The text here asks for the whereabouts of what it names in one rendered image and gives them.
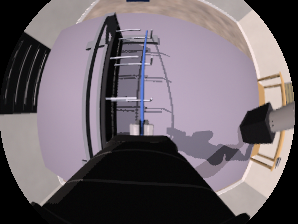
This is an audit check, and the black patch panel rack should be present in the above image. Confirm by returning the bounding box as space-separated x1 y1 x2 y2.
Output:
82 12 145 165

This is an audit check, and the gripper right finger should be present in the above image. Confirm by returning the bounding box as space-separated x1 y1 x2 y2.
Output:
143 120 154 136

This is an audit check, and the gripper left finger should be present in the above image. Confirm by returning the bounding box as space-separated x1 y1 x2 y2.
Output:
130 119 141 135

